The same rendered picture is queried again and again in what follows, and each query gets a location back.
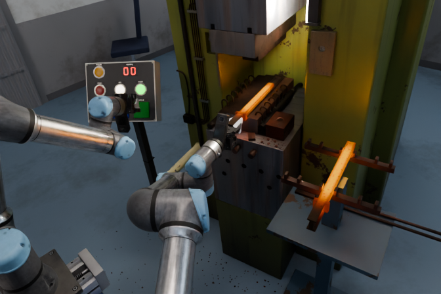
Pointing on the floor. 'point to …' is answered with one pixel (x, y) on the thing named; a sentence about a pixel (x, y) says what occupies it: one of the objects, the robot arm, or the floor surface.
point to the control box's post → (146, 151)
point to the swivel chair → (127, 47)
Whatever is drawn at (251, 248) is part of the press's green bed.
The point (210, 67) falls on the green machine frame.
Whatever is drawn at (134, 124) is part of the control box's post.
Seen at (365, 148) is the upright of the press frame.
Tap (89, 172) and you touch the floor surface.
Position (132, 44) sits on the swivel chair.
